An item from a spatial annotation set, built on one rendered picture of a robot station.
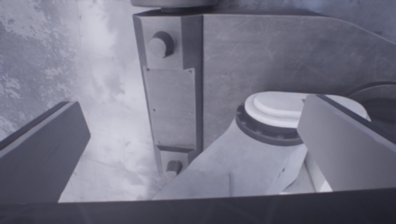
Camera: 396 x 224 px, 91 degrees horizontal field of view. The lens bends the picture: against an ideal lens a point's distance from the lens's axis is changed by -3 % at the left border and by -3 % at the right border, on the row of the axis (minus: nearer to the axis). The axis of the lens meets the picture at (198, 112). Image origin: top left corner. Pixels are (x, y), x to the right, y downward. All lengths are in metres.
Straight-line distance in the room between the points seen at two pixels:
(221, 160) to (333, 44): 0.33
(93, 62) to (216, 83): 0.48
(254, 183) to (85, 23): 0.68
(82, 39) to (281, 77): 0.63
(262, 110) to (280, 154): 0.08
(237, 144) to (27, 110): 1.00
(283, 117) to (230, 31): 0.21
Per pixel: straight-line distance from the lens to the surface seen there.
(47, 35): 0.89
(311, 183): 0.50
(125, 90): 0.79
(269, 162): 0.32
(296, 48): 0.48
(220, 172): 0.29
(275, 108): 0.36
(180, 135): 0.56
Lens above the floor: 0.62
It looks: 57 degrees down
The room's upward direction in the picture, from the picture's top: 163 degrees counter-clockwise
